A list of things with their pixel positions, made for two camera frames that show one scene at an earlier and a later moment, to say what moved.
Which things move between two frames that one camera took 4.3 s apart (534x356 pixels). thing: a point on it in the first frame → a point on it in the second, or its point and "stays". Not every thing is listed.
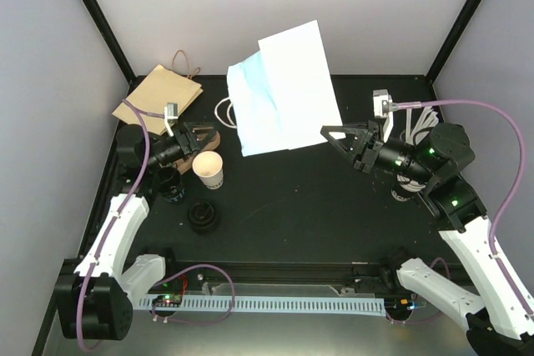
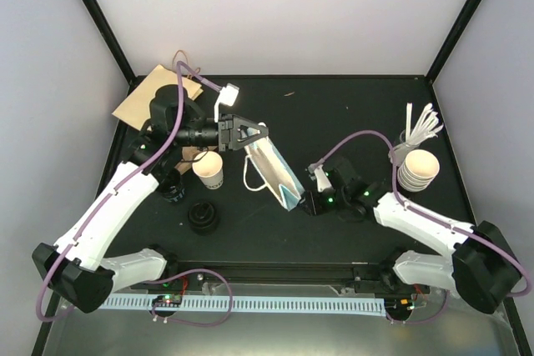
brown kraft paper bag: [162, 87] stays
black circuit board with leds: [168, 300] stays
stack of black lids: [202, 216] stays
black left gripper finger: [200, 125] → [239, 121]
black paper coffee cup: [169, 184] stays
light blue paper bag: [283, 96] → [274, 170]
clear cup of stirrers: [427, 122] stays
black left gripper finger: [205, 138] → [245, 140]
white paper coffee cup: [209, 167] stays
